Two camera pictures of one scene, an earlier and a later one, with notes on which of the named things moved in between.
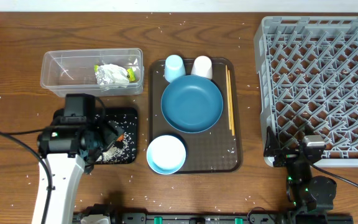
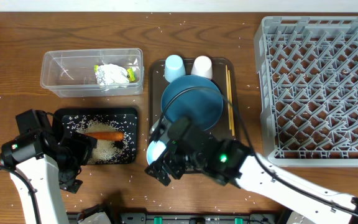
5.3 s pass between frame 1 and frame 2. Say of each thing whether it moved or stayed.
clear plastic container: stayed
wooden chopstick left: stayed
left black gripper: moved
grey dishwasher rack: stayed
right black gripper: moved
